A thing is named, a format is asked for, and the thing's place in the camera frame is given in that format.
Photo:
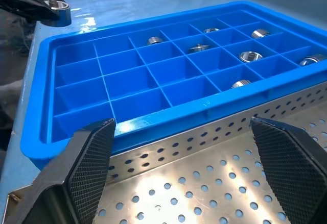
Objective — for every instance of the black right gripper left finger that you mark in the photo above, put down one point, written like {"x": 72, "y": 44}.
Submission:
{"x": 87, "y": 162}

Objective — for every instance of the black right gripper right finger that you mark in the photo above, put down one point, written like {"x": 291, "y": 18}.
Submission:
{"x": 291, "y": 162}

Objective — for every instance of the shiny metal roller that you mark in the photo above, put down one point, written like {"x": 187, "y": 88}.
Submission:
{"x": 260, "y": 33}
{"x": 211, "y": 30}
{"x": 198, "y": 48}
{"x": 62, "y": 11}
{"x": 250, "y": 56}
{"x": 154, "y": 40}
{"x": 312, "y": 60}
{"x": 240, "y": 83}

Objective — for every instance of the perforated steel tray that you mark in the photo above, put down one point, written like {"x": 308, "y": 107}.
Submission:
{"x": 204, "y": 165}

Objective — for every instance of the blue plastic compartment tray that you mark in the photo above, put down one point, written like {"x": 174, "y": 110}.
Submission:
{"x": 127, "y": 60}

